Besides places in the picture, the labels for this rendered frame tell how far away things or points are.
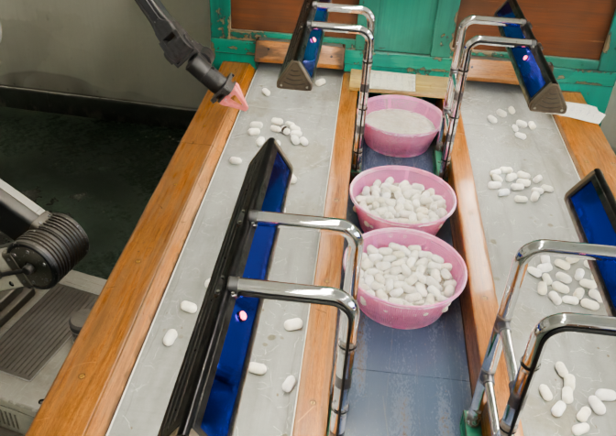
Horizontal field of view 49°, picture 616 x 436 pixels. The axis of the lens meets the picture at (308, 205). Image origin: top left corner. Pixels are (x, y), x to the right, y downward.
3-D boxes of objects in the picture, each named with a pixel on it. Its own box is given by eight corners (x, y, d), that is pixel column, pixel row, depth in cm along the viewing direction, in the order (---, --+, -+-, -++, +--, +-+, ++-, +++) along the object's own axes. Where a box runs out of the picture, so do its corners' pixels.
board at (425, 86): (348, 90, 216) (348, 86, 216) (350, 71, 229) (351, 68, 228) (451, 99, 215) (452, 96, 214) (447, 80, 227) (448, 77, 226)
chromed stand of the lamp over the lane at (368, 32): (291, 179, 188) (299, 23, 162) (300, 144, 204) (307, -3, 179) (359, 185, 187) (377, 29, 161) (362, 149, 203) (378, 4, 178)
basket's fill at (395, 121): (359, 153, 200) (361, 136, 197) (362, 119, 218) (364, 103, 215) (434, 160, 199) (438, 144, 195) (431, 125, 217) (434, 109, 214)
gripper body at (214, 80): (236, 76, 192) (216, 58, 190) (229, 91, 184) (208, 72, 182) (222, 91, 195) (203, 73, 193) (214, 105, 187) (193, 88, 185)
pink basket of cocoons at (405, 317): (335, 333, 140) (339, 299, 134) (343, 254, 161) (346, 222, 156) (465, 347, 138) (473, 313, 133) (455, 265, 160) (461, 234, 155)
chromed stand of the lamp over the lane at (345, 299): (220, 496, 108) (212, 289, 83) (242, 397, 125) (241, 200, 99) (337, 511, 107) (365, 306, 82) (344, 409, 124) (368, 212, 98)
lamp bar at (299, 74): (276, 89, 150) (277, 58, 146) (304, 2, 201) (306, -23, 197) (311, 92, 150) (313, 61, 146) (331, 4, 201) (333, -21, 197)
